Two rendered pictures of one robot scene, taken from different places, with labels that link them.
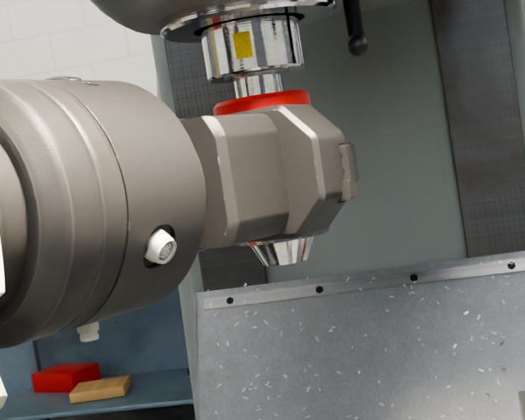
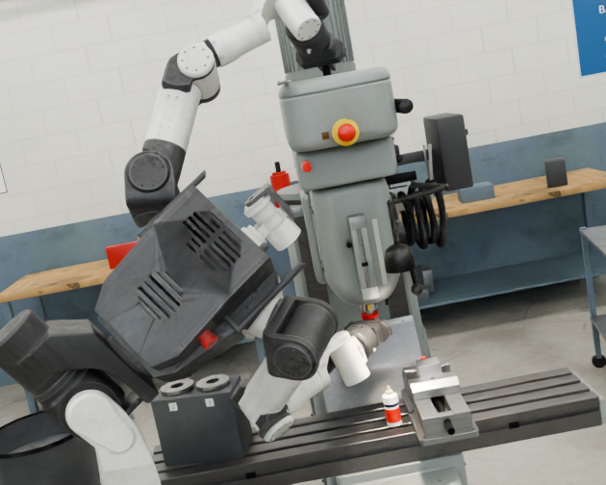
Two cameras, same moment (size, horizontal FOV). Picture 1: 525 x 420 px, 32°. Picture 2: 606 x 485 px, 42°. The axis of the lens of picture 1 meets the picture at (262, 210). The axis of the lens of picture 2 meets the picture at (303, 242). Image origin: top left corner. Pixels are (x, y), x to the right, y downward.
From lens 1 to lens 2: 1.71 m
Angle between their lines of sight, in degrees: 14
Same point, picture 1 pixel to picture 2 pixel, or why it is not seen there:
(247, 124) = (378, 326)
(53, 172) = (367, 344)
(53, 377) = not seen: hidden behind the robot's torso
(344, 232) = (356, 314)
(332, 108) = not seen: hidden behind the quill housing
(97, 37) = (78, 112)
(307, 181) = (386, 333)
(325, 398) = not seen: hidden behind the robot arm
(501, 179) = (399, 296)
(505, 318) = (402, 335)
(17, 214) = (364, 350)
